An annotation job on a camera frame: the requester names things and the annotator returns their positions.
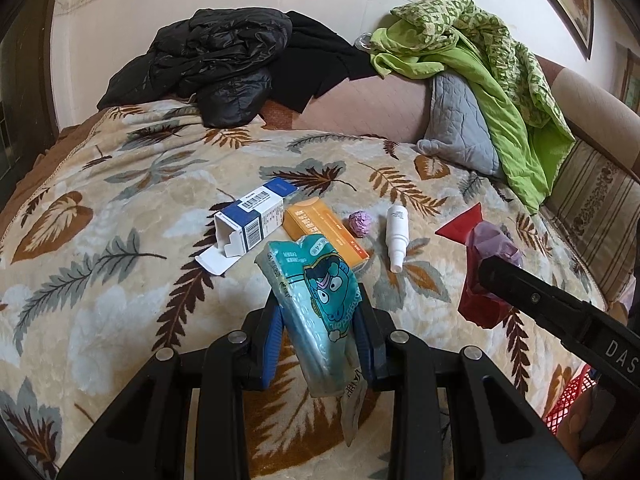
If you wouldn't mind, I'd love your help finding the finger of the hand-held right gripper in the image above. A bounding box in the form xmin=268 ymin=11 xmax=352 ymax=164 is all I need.
xmin=475 ymin=256 xmax=591 ymax=342

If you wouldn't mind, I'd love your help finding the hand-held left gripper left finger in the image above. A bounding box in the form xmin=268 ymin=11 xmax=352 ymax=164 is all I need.
xmin=57 ymin=302 xmax=286 ymax=480

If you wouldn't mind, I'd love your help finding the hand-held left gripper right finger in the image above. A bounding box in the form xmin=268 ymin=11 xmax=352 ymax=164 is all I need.
xmin=352 ymin=285 xmax=583 ymax=480

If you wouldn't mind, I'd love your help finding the teal cartoon snack packet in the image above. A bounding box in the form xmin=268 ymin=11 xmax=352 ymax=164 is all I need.
xmin=254 ymin=239 xmax=370 ymax=448

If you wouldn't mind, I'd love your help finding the red plastic mesh basket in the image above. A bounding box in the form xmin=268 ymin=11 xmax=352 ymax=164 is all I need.
xmin=544 ymin=362 xmax=601 ymax=436

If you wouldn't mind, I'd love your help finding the purple plastic bag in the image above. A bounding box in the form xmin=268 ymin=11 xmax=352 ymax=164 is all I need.
xmin=467 ymin=222 xmax=525 ymax=303

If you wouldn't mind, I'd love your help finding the red plastic bag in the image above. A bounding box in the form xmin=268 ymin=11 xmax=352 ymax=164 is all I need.
xmin=434 ymin=202 xmax=516 ymax=330

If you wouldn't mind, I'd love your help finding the white spray bottle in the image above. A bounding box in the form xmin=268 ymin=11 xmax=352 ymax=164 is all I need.
xmin=385 ymin=205 xmax=410 ymax=274

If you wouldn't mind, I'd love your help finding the purple foil ball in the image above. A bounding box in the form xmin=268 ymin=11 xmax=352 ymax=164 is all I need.
xmin=348 ymin=210 xmax=373 ymax=238

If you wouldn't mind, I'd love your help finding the orange medicine box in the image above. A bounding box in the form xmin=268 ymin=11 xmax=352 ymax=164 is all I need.
xmin=283 ymin=198 xmax=372 ymax=271

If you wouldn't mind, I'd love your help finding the white and blue carton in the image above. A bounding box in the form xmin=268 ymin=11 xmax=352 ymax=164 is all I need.
xmin=195 ymin=178 xmax=299 ymax=277

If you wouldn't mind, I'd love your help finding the striped bolster cushion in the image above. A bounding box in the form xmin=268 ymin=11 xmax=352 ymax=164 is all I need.
xmin=542 ymin=137 xmax=640 ymax=301

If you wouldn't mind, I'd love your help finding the leaf print fleece blanket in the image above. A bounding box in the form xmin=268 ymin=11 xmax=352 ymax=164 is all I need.
xmin=0 ymin=99 xmax=608 ymax=480

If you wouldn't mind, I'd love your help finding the green patterned quilt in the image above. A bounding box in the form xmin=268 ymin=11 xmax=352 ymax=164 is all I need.
xmin=369 ymin=0 xmax=576 ymax=216

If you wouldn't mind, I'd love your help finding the grey quilted pillow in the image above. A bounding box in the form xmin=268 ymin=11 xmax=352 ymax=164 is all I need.
xmin=416 ymin=72 xmax=506 ymax=178

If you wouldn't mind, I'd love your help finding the brown and pink sofa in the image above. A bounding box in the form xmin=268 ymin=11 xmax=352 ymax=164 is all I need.
xmin=0 ymin=52 xmax=640 ymax=311

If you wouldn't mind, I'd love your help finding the black cloth garment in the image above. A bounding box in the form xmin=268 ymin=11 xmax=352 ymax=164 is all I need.
xmin=265 ymin=10 xmax=373 ymax=113

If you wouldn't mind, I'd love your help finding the black puffer jacket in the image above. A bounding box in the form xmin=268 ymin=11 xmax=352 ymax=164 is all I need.
xmin=97 ymin=7 xmax=293 ymax=128

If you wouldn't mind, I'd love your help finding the dark wooden cabinet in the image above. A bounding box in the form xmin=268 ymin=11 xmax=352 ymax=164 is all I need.
xmin=0 ymin=0 xmax=61 ymax=181

